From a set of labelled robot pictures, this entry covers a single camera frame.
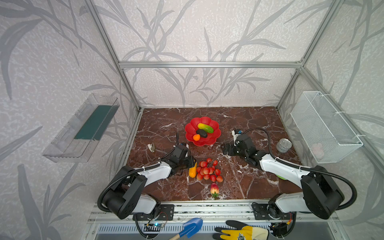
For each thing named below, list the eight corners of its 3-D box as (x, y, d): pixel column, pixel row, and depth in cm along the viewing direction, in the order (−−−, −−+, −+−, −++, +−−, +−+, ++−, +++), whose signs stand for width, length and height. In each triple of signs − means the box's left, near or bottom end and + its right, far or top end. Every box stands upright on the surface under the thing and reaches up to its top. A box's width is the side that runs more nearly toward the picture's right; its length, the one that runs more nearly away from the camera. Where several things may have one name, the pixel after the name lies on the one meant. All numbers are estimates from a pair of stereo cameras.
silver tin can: (277, 153, 98) (282, 148, 92) (274, 143, 102) (278, 138, 97) (289, 153, 98) (294, 148, 92) (285, 143, 102) (289, 138, 97)
